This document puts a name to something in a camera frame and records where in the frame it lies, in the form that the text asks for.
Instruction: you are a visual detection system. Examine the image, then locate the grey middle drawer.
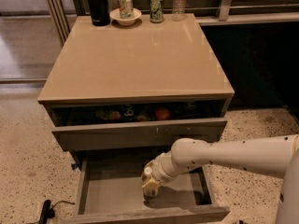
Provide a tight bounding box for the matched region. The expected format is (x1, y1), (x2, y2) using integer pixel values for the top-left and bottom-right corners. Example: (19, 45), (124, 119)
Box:
(63, 147), (229, 224)

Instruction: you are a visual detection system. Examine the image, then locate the green can in bowl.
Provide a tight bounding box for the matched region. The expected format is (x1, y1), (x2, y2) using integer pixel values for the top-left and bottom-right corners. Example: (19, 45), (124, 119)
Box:
(119, 0), (134, 17)

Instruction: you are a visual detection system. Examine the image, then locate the metal window frame post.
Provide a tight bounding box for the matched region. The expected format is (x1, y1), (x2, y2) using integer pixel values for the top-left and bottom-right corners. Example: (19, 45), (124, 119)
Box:
(46, 0), (70, 46)

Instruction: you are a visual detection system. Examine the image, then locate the clear plastic water bottle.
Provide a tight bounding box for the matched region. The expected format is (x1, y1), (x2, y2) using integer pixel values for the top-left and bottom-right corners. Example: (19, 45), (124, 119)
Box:
(172, 0), (187, 21)

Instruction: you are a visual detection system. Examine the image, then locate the grey drawer cabinet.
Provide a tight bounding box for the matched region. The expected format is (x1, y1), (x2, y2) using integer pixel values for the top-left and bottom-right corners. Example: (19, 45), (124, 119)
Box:
(37, 13), (235, 224)

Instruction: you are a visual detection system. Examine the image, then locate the metal rail bracket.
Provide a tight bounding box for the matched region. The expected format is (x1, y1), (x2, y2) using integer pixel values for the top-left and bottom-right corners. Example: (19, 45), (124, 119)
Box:
(217, 0), (232, 21)

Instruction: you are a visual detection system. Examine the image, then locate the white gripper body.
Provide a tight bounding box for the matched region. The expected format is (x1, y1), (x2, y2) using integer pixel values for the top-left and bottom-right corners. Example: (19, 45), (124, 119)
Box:
(151, 152), (180, 184)

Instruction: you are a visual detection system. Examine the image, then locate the black power cable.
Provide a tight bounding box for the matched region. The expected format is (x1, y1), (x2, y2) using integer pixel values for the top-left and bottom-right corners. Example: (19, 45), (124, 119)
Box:
(50, 200), (76, 218)

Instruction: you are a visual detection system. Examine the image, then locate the green soda can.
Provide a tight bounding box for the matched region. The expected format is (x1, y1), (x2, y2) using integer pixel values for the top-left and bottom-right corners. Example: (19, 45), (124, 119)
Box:
(149, 0), (164, 23)

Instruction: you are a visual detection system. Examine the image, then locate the white ceramic bowl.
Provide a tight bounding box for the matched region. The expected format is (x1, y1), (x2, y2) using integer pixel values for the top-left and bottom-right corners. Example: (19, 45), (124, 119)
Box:
(109, 8), (142, 26)

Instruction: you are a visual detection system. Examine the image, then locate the grey drawer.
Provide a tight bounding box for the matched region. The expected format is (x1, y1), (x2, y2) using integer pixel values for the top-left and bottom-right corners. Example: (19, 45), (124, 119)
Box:
(52, 117), (227, 151)
(63, 147), (229, 224)

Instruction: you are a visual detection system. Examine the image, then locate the grey top drawer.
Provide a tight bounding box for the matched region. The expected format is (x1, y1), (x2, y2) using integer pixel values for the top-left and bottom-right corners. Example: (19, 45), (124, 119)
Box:
(52, 117), (227, 151)

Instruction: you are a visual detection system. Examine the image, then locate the orange fruit in drawer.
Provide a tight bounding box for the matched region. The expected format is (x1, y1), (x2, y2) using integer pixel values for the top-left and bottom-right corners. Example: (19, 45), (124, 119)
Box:
(154, 107), (171, 120)

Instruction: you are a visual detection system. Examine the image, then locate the grey ledge shelf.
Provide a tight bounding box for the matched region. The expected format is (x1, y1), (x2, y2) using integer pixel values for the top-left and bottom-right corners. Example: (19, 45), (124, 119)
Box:
(196, 12), (299, 26)

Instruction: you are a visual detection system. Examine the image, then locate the black insulated flask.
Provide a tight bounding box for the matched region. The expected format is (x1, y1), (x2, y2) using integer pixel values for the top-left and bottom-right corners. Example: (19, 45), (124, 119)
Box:
(88, 0), (110, 26)

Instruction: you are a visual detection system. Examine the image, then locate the dark snack bag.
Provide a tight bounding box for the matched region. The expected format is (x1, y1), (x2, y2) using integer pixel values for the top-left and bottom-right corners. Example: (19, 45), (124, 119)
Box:
(95, 105), (153, 122)

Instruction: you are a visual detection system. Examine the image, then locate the black power strip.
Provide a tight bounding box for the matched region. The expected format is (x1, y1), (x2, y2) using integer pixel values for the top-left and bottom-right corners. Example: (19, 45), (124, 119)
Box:
(38, 200), (51, 224)

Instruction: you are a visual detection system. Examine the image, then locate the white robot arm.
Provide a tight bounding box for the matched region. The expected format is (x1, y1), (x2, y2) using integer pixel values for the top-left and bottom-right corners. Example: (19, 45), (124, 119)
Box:
(141, 134), (299, 224)

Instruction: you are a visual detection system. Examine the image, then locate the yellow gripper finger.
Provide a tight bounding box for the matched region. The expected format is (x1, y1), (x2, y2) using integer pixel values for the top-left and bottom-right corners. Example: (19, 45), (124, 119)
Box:
(141, 176), (160, 198)
(143, 161), (154, 175)

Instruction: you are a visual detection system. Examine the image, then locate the blue plastic water bottle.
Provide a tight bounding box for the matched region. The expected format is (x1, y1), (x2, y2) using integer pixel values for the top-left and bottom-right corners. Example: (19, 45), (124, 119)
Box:
(144, 167), (152, 176)

